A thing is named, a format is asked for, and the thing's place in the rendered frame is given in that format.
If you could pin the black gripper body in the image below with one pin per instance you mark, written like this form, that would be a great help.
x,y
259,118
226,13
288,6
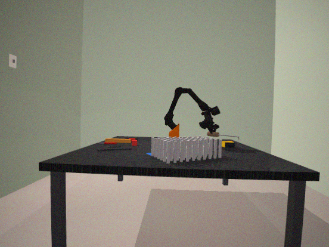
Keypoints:
x,y
209,120

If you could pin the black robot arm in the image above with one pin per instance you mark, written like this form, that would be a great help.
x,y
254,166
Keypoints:
x,y
204,107

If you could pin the orange flat bar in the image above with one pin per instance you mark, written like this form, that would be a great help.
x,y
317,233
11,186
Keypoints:
x,y
113,140

